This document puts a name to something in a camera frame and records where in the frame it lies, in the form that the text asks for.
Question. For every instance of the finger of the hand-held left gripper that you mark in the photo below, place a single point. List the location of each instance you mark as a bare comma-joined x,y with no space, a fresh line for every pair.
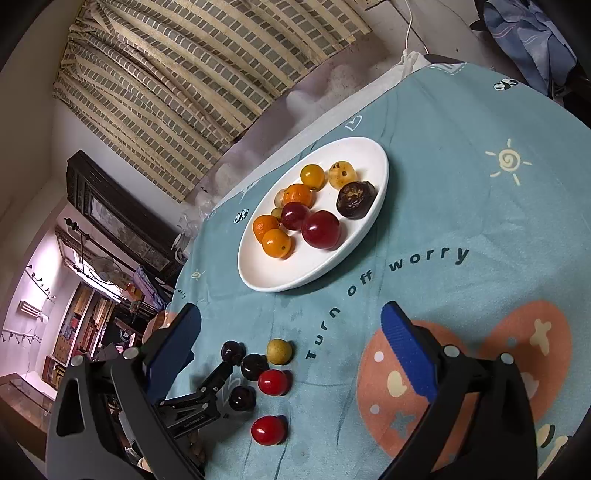
185,362
219,378

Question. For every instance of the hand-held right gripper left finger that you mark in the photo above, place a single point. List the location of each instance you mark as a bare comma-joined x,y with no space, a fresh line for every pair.
173,350

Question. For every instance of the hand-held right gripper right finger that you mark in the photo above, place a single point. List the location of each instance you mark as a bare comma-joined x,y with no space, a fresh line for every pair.
408,355

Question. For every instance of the dark purple plum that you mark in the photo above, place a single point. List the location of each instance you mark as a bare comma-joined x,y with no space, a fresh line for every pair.
232,352
242,398
254,367

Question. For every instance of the white oval plate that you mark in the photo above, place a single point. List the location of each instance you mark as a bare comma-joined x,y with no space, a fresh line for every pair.
286,272

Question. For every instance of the large orange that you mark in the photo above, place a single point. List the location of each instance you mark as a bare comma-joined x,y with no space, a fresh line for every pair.
277,243

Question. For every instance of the large red plum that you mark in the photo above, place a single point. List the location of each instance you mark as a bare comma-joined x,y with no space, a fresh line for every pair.
295,217
321,229

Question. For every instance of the dark brown round fruit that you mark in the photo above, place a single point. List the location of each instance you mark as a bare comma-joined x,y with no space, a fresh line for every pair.
354,198

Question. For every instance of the small tan round fruit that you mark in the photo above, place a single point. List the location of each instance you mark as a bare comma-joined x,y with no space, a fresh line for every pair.
275,213
279,351

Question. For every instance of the spotted yellow pear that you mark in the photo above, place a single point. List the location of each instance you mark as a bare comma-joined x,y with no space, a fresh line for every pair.
342,174

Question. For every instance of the yellow-orange tangerine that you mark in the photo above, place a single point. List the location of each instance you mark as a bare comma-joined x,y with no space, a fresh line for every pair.
312,176

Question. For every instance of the small red plum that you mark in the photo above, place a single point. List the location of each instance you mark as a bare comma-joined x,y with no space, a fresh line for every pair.
273,382
269,429

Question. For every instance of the blue bag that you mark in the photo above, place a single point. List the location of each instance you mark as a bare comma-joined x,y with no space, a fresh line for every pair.
147,286

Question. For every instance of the wooden bookshelf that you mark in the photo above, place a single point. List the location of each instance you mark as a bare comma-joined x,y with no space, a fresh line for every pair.
78,323

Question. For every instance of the standing fan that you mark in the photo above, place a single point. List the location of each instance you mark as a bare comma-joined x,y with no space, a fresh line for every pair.
108,267

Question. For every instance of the dark wooden framed picture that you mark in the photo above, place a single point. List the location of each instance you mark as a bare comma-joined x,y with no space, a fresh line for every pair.
120,221

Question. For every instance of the black coat stand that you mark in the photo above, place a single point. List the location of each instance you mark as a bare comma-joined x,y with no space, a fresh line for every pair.
76,228

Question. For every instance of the teal printed blanket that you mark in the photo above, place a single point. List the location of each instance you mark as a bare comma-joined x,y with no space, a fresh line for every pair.
461,207

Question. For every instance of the clear plastic sheet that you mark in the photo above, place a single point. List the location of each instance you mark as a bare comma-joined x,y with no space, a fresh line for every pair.
323,87

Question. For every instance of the checkered beige curtain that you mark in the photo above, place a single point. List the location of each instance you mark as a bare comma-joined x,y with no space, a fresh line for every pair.
184,69

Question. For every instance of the blue cloth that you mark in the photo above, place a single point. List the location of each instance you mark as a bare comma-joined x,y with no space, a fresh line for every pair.
521,32

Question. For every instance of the white wall lamp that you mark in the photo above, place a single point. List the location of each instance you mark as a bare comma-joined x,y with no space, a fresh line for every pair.
32,310

